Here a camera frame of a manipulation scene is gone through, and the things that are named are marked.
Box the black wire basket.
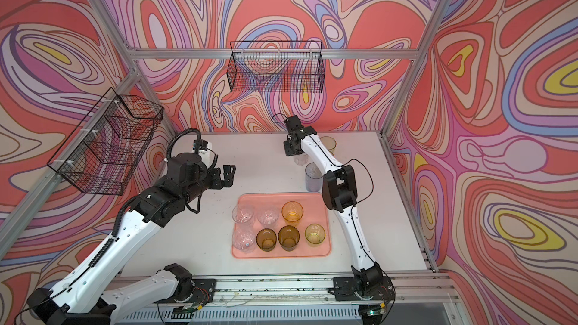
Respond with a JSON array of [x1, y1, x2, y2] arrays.
[[227, 40, 326, 93], [47, 88, 164, 196]]

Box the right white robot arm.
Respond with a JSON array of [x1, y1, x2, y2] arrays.
[[283, 115, 396, 302]]

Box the amber glass row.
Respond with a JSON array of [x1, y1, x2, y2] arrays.
[[281, 201, 304, 227]]

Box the blue tinted glass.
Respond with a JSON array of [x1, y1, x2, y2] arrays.
[[305, 162, 323, 193]]

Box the clear glass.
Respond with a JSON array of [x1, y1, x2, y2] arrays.
[[232, 205, 255, 227], [232, 227, 256, 253], [294, 153, 309, 166], [257, 207, 279, 228]]

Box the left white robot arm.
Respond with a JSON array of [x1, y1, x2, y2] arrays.
[[26, 152, 236, 324]]

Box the brown glass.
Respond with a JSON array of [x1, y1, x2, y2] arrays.
[[256, 228, 277, 252]]

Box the light green glass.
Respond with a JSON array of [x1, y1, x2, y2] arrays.
[[305, 224, 326, 247]]

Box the yellow glass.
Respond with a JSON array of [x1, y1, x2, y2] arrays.
[[321, 136, 337, 154]]

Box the olive glass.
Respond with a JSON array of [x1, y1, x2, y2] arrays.
[[278, 225, 300, 251]]

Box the back black wire basket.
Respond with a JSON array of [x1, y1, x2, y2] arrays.
[[227, 40, 326, 93]]

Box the pink plastic tray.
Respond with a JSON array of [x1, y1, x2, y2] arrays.
[[231, 193, 331, 259]]

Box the left black wire basket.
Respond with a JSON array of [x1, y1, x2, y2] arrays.
[[47, 88, 164, 196]]

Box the aluminium front rail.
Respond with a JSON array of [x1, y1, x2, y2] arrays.
[[111, 272, 472, 324]]

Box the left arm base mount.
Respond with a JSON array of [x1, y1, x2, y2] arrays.
[[157, 278, 217, 305]]

